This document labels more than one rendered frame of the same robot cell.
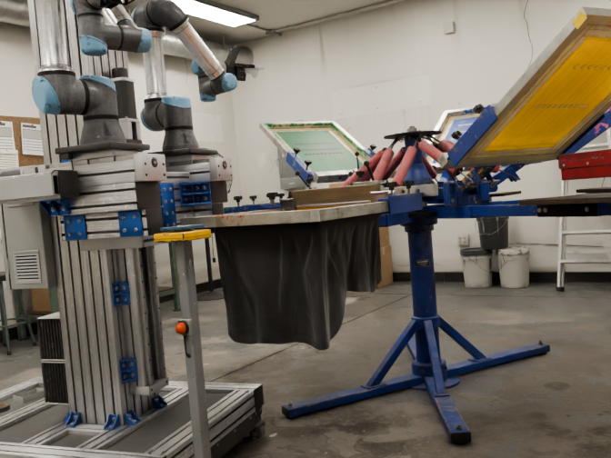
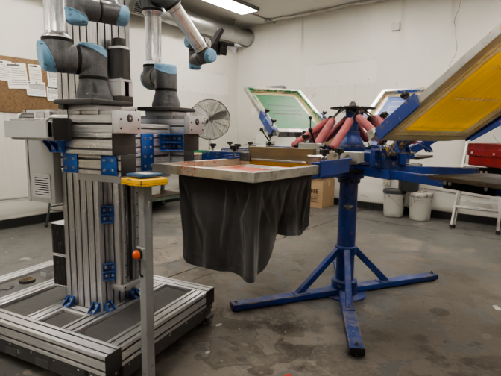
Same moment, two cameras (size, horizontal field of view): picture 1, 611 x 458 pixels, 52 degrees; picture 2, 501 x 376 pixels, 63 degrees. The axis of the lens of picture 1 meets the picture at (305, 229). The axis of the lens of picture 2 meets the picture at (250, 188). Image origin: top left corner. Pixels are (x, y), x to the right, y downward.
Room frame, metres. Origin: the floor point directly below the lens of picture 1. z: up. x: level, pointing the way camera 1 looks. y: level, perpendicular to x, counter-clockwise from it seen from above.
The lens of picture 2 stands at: (0.47, -0.17, 1.14)
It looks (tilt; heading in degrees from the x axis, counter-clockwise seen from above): 8 degrees down; 5
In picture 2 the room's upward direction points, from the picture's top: 1 degrees clockwise
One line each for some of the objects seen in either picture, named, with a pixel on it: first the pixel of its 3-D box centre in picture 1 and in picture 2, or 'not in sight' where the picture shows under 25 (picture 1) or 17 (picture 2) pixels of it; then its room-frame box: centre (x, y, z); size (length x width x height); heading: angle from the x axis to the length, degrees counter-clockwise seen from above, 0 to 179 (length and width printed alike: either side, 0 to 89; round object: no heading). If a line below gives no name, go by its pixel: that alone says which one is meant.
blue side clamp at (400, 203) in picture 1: (401, 203); (331, 166); (2.47, -0.38, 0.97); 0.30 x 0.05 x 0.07; 147
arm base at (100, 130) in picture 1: (102, 131); (93, 89); (2.17, 0.66, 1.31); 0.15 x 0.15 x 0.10
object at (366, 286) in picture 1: (354, 274); (284, 221); (2.26, -0.16, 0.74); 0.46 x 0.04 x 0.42; 147
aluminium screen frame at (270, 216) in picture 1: (308, 212); (256, 166); (2.42, -0.02, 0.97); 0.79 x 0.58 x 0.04; 147
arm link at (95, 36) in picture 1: (97, 35); (80, 8); (1.90, 0.57, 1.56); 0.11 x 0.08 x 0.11; 133
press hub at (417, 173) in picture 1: (421, 254); (347, 200); (3.30, -0.59, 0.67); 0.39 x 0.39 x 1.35
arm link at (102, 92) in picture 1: (96, 96); (91, 60); (2.17, 0.67, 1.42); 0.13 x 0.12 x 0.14; 133
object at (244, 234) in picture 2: (268, 285); (214, 224); (2.17, 0.14, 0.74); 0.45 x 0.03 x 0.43; 57
